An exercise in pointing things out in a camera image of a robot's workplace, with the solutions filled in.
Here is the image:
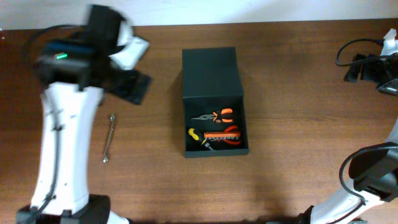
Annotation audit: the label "orange screwdriver bit holder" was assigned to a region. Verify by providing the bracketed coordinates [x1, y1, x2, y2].
[204, 132, 233, 141]

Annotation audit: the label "yellow black handled screwdriver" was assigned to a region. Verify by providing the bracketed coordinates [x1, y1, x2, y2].
[188, 128, 214, 151]

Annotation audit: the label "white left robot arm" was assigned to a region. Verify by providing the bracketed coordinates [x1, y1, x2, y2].
[16, 4, 151, 223]

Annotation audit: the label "black box with flip lid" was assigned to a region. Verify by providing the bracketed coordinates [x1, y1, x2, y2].
[182, 47, 249, 158]

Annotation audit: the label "orange handled needle-nose pliers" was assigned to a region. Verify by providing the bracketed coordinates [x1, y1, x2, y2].
[192, 108, 234, 123]

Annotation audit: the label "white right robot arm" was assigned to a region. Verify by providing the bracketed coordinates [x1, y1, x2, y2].
[296, 53, 397, 223]

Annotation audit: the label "silver double-ended wrench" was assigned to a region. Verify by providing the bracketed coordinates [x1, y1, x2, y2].
[103, 114, 116, 163]

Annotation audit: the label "red handled cutting pliers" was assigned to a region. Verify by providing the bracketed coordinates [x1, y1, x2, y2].
[218, 125, 242, 146]

